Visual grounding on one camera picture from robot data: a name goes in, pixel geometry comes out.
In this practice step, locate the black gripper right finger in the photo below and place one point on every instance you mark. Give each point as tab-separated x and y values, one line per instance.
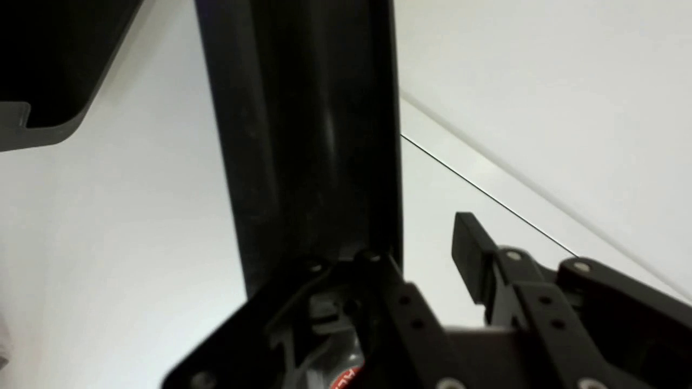
549	325

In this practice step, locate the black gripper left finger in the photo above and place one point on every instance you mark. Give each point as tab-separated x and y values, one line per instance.
404	325

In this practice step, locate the black wheeled bin body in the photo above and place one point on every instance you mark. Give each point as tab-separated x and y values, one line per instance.
57	57

